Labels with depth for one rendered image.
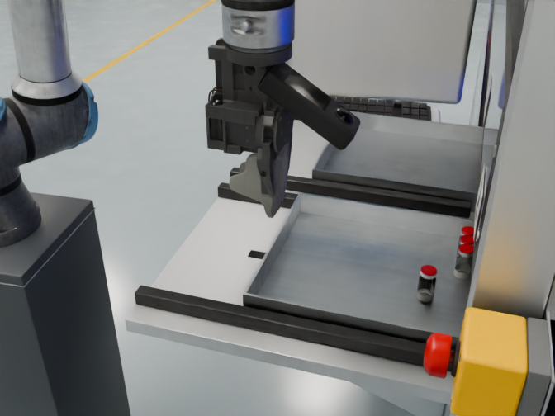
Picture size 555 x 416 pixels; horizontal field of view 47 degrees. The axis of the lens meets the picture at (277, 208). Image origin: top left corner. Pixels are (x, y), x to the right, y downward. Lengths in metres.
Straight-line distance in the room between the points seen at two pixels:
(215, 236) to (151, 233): 1.64
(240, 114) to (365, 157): 0.53
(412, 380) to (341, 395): 1.17
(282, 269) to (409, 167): 0.38
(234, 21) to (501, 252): 0.34
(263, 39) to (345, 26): 0.96
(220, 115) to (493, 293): 0.33
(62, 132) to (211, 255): 0.39
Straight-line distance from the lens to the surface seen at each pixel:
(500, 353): 0.58
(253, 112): 0.68
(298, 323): 0.77
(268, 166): 0.69
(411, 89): 1.65
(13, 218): 1.17
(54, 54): 1.12
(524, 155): 0.56
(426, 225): 0.98
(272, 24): 0.65
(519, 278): 0.63
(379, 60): 1.62
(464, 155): 1.23
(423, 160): 1.19
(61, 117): 1.16
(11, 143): 1.14
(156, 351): 2.06
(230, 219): 1.00
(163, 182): 2.94
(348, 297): 0.84
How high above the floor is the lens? 1.42
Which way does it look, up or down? 32 degrees down
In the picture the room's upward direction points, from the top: straight up
